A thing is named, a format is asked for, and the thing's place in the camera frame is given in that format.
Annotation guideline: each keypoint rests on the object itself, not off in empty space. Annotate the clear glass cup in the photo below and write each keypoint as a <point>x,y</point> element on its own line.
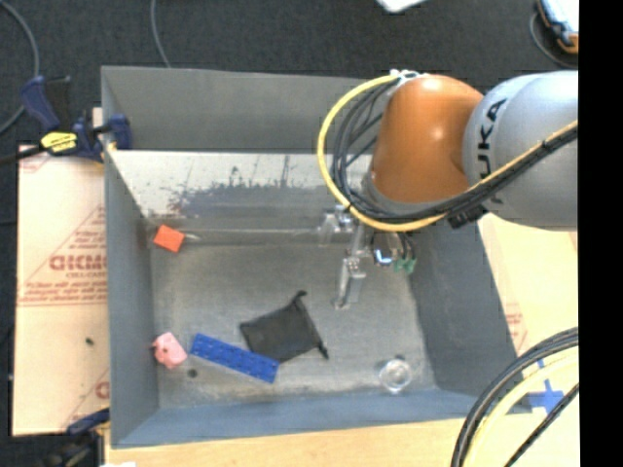
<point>395,375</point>

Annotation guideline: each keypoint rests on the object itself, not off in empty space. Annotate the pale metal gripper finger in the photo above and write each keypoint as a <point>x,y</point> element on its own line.
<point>342,282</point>
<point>357,285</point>

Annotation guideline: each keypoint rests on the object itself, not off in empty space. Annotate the pink toy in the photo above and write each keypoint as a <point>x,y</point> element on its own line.
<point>169,349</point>

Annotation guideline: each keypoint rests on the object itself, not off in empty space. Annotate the black cloth pouch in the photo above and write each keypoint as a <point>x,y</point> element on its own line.
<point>284,331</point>

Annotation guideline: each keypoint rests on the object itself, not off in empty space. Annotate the orange square block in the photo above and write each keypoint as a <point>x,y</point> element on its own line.
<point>168,239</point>

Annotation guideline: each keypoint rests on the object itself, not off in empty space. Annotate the grey metal bin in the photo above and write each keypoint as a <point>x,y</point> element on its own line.
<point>214,275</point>

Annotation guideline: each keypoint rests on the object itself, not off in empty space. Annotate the brown cardboard board red print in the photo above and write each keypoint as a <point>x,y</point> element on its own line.
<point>58,241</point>

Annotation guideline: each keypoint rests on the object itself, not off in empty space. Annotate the blue flat block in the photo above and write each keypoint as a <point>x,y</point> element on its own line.
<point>233,358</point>

